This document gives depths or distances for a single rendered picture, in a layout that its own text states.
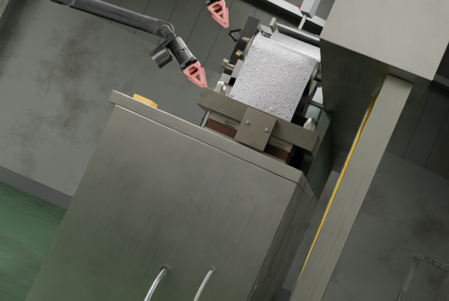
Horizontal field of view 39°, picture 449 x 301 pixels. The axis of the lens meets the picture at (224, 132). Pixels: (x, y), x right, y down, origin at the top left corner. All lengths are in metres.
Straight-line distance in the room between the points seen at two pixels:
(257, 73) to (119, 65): 3.38
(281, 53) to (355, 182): 0.94
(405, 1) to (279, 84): 0.90
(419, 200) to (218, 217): 4.19
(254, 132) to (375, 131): 0.65
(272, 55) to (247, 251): 0.72
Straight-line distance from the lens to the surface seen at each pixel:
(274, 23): 2.61
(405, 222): 5.95
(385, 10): 1.39
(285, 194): 1.90
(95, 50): 5.55
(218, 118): 2.02
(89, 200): 2.03
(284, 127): 1.98
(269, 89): 2.21
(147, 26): 2.28
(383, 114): 1.41
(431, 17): 1.40
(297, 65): 2.22
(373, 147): 1.39
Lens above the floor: 0.79
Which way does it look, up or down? 4 degrees up
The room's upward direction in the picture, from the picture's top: 24 degrees clockwise
